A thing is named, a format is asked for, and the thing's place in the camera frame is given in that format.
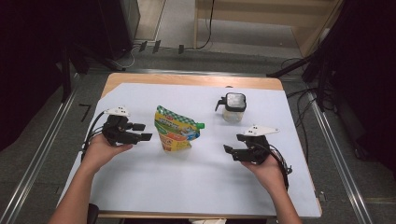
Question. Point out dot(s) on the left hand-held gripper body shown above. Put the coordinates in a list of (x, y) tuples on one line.
[(118, 132)]

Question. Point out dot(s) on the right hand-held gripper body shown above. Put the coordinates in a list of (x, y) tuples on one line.
[(257, 149)]

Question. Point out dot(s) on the yellow pouch with green cap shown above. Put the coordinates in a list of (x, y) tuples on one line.
[(174, 130)]

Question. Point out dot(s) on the clear jar with black lid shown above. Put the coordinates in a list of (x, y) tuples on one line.
[(235, 105)]

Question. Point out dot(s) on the person's right hand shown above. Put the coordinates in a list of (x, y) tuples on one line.
[(271, 174)]

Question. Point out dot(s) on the person's left hand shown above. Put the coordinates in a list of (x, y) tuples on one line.
[(98, 154)]

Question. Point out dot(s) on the white table sheet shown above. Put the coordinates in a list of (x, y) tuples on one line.
[(186, 186)]

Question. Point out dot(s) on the wooden table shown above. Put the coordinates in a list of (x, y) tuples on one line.
[(186, 79)]

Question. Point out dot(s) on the black stand legs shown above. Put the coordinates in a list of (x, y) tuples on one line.
[(67, 74)]

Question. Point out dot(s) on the black tripod stand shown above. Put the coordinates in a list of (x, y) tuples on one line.
[(292, 67)]

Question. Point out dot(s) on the black cabinet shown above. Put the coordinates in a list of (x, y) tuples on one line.
[(118, 28)]

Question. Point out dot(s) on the dark curtain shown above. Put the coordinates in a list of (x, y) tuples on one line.
[(370, 77), (28, 62)]

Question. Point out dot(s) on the metal floor rail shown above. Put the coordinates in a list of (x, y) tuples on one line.
[(40, 155), (339, 161)]

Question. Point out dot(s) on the light wooden furniture frame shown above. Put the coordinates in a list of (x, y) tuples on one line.
[(249, 12)]

